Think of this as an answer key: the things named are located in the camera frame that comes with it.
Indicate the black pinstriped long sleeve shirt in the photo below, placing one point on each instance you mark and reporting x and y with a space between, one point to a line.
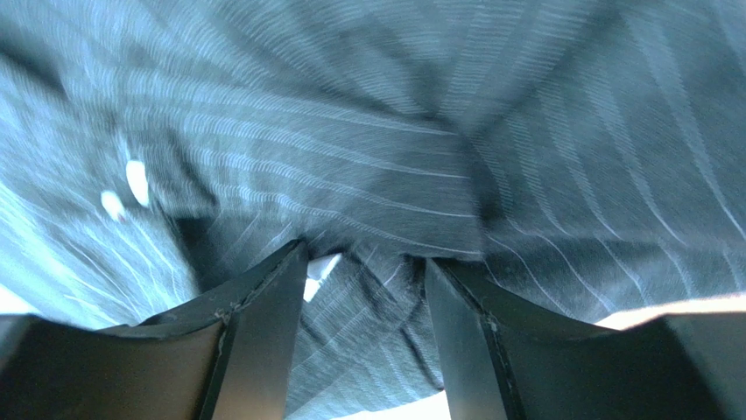
588 156

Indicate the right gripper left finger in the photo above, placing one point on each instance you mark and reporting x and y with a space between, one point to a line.
226 354

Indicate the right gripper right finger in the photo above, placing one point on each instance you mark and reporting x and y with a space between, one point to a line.
503 357

